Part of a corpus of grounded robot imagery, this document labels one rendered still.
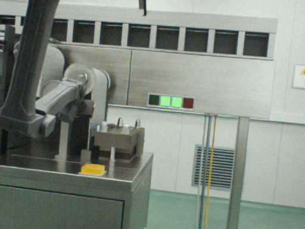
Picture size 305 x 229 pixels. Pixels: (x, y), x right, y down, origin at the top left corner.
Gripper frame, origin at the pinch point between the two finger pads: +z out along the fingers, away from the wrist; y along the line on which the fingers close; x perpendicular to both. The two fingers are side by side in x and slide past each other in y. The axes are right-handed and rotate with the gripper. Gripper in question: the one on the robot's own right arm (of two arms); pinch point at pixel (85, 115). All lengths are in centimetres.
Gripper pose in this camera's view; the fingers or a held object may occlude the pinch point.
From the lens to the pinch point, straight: 143.2
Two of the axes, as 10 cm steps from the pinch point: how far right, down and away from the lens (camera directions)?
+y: 9.9, 1.2, -1.3
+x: 1.6, -9.0, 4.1
